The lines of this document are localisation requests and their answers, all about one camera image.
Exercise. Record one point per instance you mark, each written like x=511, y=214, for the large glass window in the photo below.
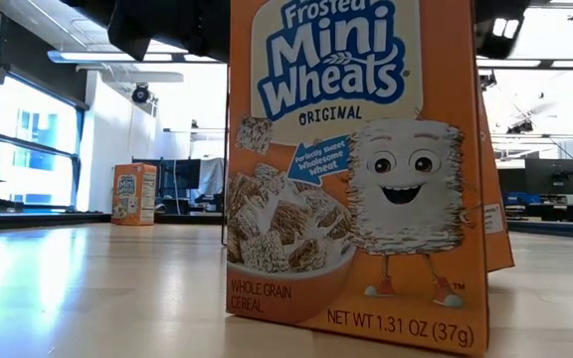
x=33, y=149

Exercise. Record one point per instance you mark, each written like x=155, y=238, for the black aluminium table frame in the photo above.
x=67, y=219

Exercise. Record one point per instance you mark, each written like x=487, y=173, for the black ceiling track lights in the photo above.
x=520, y=127

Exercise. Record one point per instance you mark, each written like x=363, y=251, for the long ceiling light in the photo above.
x=92, y=56

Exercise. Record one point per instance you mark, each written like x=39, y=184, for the black computer monitor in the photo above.
x=555, y=174

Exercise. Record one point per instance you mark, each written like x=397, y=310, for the black ceiling-mounted device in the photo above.
x=488, y=79

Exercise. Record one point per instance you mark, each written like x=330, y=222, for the round black wall camera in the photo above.
x=140, y=93

